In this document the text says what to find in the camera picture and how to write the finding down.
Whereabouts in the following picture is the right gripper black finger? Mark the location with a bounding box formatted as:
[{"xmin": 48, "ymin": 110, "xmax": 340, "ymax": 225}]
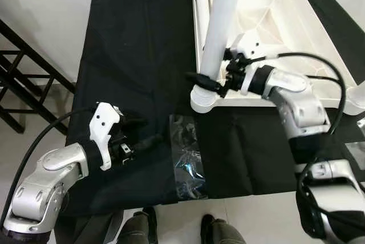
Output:
[{"xmin": 186, "ymin": 71, "xmax": 224, "ymax": 92}]

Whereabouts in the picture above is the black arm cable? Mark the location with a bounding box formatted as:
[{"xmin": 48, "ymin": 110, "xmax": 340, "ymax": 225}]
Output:
[
  {"xmin": 0, "ymin": 105, "xmax": 96, "ymax": 225},
  {"xmin": 245, "ymin": 52, "xmax": 365, "ymax": 242}
]

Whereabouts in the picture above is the black table cloth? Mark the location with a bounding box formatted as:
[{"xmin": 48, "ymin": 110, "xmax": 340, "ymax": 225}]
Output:
[{"xmin": 60, "ymin": 0, "xmax": 365, "ymax": 217}]

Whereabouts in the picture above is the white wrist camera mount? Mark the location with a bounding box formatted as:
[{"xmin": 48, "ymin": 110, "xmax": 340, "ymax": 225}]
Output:
[
  {"xmin": 229, "ymin": 30, "xmax": 267, "ymax": 97},
  {"xmin": 88, "ymin": 101, "xmax": 122, "ymax": 172}
]

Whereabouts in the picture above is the cream plastic table top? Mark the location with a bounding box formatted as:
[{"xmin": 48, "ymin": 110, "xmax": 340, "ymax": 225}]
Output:
[{"xmin": 187, "ymin": 0, "xmax": 365, "ymax": 115}]

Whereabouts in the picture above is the grey robot left leg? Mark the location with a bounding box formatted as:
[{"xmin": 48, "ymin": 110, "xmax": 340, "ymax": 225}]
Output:
[{"xmin": 114, "ymin": 207, "xmax": 159, "ymax": 244}]

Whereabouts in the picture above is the white plastic table leg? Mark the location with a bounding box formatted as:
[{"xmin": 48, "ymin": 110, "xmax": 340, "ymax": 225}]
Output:
[
  {"xmin": 191, "ymin": 0, "xmax": 212, "ymax": 62},
  {"xmin": 198, "ymin": 0, "xmax": 247, "ymax": 88}
]

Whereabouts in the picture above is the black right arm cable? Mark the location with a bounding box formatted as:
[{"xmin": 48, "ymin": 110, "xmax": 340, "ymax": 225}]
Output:
[{"xmin": 245, "ymin": 52, "xmax": 365, "ymax": 242}]

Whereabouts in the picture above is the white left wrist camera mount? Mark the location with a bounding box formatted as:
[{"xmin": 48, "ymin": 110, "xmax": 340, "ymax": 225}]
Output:
[{"xmin": 88, "ymin": 101, "xmax": 122, "ymax": 172}]

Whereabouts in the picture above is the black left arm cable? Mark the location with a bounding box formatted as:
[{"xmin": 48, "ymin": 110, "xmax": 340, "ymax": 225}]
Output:
[{"xmin": 0, "ymin": 105, "xmax": 96, "ymax": 225}]

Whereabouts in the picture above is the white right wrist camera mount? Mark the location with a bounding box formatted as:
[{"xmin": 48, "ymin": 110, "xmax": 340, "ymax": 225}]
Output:
[{"xmin": 229, "ymin": 30, "xmax": 267, "ymax": 97}]

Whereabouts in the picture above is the black metal frame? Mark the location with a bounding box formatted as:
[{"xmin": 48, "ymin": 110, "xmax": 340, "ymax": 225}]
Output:
[{"xmin": 0, "ymin": 19, "xmax": 76, "ymax": 136}]

